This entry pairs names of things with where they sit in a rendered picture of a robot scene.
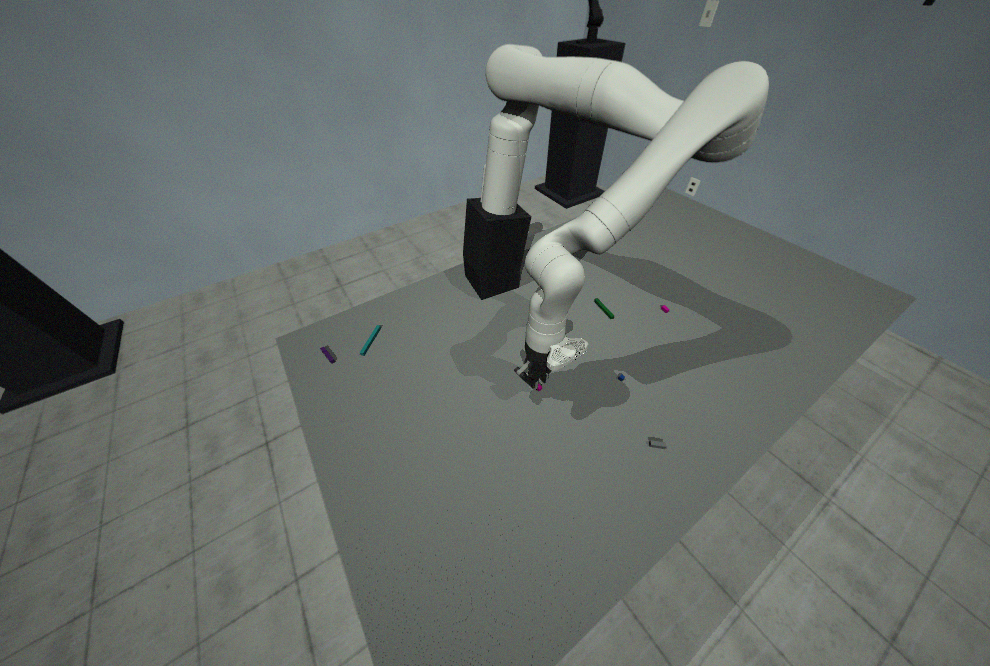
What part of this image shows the green rod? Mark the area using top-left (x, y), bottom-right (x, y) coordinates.
top-left (594, 298), bottom-right (614, 319)

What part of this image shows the turquoise rod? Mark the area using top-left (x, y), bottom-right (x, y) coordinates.
top-left (360, 325), bottom-right (381, 356)

